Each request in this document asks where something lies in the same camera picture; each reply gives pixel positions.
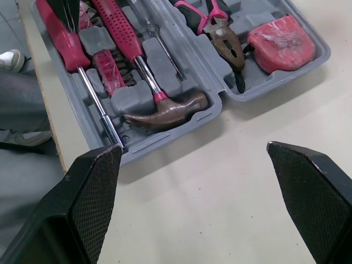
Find red tape measure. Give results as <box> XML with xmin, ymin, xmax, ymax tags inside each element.
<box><xmin>233</xmin><ymin>15</ymin><xmax>316</xmax><ymax>95</ymax></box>

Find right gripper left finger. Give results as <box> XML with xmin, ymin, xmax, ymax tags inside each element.
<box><xmin>0</xmin><ymin>144</ymin><xmax>123</xmax><ymax>264</ymax></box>

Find hammer with red dotted handle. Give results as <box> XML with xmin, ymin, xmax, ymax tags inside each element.
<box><xmin>91</xmin><ymin>0</ymin><xmax>209</xmax><ymax>130</ymax></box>

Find clear handled tester screwdriver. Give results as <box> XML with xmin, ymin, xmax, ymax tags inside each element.
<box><xmin>131</xmin><ymin>0</ymin><xmax>184</xmax><ymax>81</ymax></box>

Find grey plastic tool case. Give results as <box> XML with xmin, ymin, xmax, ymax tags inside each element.
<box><xmin>29</xmin><ymin>0</ymin><xmax>332</xmax><ymax>167</ymax></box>

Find red handled nut driver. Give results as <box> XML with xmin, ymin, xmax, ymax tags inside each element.
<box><xmin>35</xmin><ymin>0</ymin><xmax>125</xmax><ymax>150</ymax></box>

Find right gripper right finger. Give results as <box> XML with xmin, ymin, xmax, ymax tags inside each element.
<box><xmin>266</xmin><ymin>141</ymin><xmax>352</xmax><ymax>264</ymax></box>

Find person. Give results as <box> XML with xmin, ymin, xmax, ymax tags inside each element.
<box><xmin>0</xmin><ymin>49</ymin><xmax>53</xmax><ymax>147</ymax></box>

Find pink and black pliers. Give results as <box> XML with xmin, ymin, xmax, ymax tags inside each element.
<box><xmin>169</xmin><ymin>0</ymin><xmax>246</xmax><ymax>73</ymax></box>

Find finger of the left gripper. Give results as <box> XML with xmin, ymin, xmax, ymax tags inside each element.
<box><xmin>46</xmin><ymin>0</ymin><xmax>73</xmax><ymax>31</ymax></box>
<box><xmin>67</xmin><ymin>0</ymin><xmax>81</xmax><ymax>32</ymax></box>

